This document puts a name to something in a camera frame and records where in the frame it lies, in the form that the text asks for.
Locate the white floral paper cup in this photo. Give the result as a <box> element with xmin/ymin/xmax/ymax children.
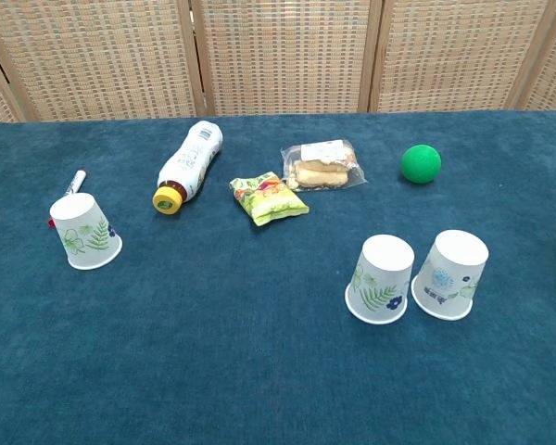
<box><xmin>411</xmin><ymin>229</ymin><xmax>490</xmax><ymax>322</ymax></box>
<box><xmin>344</xmin><ymin>234</ymin><xmax>416</xmax><ymax>325</ymax></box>
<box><xmin>48</xmin><ymin>193</ymin><xmax>123</xmax><ymax>272</ymax></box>

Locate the green yellow snack bag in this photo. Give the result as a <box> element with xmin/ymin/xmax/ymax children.
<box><xmin>228</xmin><ymin>171</ymin><xmax>310</xmax><ymax>228</ymax></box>

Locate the clear wrapped sandwich pack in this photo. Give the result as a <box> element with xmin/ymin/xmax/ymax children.
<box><xmin>280</xmin><ymin>139</ymin><xmax>369</xmax><ymax>193</ymax></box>

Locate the white bottle yellow cap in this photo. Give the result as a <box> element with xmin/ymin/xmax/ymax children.
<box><xmin>152</xmin><ymin>120</ymin><xmax>224</xmax><ymax>216</ymax></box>

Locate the blue carpet table mat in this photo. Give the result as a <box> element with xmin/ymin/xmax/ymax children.
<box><xmin>0</xmin><ymin>109</ymin><xmax>556</xmax><ymax>445</ymax></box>

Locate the green ball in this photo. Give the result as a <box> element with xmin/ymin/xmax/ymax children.
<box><xmin>400</xmin><ymin>144</ymin><xmax>443</xmax><ymax>185</ymax></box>

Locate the red white marker pen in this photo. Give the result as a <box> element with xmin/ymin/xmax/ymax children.
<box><xmin>45</xmin><ymin>169</ymin><xmax>88</xmax><ymax>229</ymax></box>

